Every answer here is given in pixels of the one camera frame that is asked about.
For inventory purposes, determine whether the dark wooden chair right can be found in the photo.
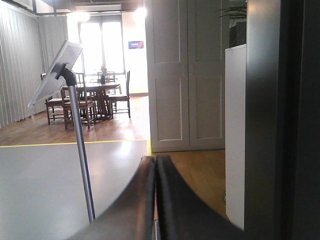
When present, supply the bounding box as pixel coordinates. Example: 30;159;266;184
109;70;131;118

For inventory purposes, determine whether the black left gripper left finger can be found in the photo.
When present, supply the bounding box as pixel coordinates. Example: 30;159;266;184
70;156;156;240

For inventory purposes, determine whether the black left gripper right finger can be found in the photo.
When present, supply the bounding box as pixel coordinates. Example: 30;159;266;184
156;155;246;240

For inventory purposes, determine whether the blue wall sign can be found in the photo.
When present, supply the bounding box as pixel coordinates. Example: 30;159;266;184
128;40;144;50

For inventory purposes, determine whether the white low cabinet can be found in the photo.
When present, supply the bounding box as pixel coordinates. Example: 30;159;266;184
225;44;247;230

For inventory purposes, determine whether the white panelled wardrobe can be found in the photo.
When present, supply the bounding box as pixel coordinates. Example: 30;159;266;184
144;0;229;152

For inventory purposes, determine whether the dark wooden chair front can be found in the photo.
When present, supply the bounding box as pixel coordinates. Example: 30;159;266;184
61;72;97;130

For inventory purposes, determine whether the dark wooden dining table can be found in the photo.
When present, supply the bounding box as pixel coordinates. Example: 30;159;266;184
62;79;122;121

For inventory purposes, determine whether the silver sign stand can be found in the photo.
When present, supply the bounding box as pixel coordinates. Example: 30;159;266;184
28;39;96;222

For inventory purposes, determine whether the potted green plant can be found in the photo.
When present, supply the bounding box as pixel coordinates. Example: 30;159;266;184
216;5;247;28

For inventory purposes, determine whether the fridge door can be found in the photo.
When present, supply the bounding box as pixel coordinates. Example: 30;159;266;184
244;0;320;240

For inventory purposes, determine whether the dark wooden chair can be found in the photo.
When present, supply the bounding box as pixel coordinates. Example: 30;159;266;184
45;96;64;125
61;72;97;130
109;70;131;118

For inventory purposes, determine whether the dark wooden chair left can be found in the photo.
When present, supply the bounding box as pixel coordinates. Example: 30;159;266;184
45;96;64;125

